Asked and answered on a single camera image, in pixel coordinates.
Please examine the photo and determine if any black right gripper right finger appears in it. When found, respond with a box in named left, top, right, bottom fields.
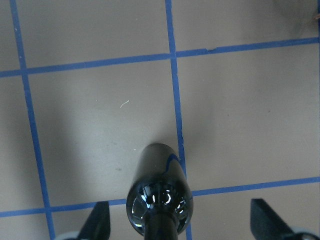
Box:
left=250, top=198, right=295, bottom=240

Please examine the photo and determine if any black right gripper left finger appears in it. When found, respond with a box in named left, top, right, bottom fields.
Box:
left=77, top=201, right=111, bottom=240

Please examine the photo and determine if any dark glass wine bottle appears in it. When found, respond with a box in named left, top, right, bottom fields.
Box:
left=126, top=143, right=194, bottom=240

